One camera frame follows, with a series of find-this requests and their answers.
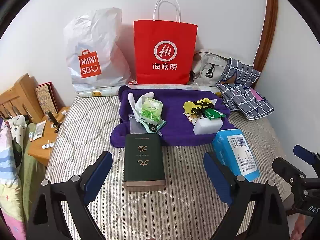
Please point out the wooden door frame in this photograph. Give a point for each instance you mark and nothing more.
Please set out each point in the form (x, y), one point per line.
(267, 27)

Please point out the small black bottle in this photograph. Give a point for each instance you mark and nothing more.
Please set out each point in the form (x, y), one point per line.
(53, 121)

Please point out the patterned book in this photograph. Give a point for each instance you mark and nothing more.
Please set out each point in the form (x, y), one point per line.
(46, 98)

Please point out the blue tissue pack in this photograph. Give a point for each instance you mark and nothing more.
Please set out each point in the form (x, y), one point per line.
(237, 152)

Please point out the dark green wipe packet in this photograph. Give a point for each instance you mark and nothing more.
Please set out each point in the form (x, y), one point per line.
(213, 113)

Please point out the purple towel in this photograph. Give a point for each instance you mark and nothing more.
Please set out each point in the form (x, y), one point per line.
(175, 130)

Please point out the light green blanket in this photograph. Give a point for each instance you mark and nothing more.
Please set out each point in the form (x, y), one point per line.
(32, 180)

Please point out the rolled printed paper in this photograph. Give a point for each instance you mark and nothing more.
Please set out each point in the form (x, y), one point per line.
(100, 93)

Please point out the white glove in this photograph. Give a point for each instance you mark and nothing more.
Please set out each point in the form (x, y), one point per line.
(135, 105)

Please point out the white plastic box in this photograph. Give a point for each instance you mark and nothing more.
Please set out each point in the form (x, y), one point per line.
(208, 126)

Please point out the fruit print packet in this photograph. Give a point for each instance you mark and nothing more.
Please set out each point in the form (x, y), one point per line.
(192, 118)

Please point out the wooden nightstand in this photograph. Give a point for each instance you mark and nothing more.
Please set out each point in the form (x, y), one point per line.
(42, 155)

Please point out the white plastic shopping bag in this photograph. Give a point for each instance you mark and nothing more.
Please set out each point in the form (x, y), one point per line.
(95, 52)

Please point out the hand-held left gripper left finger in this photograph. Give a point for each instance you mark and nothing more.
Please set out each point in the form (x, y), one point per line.
(97, 177)

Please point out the red paper shopping bag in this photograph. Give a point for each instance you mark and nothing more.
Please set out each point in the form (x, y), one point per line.
(165, 52)

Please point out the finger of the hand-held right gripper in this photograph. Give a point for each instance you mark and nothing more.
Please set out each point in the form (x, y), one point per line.
(287, 171)
(303, 153)

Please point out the yellow soft pouch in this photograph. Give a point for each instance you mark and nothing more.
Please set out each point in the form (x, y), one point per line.
(197, 106)

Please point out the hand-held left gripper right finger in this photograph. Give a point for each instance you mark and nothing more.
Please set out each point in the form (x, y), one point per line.
(217, 177)

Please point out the clear plastic packet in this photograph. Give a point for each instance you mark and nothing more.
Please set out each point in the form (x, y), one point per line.
(133, 125)

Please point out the light green tea packet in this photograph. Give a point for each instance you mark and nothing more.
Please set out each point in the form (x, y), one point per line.
(151, 110)

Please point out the striped quilted mattress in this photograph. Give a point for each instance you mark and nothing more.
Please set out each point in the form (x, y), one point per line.
(187, 205)

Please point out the printed bedding pile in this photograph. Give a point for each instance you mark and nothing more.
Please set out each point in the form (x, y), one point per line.
(10, 155)

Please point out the blue checked folded cloth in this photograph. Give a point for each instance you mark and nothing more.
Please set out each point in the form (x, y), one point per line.
(247, 100)

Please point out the grey canvas bag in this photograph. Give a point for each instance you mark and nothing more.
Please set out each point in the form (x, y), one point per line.
(207, 67)

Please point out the small white bottle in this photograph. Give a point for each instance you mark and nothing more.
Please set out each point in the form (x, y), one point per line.
(64, 112)

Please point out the dark green tin box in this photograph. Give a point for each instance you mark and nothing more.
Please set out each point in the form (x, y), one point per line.
(145, 162)

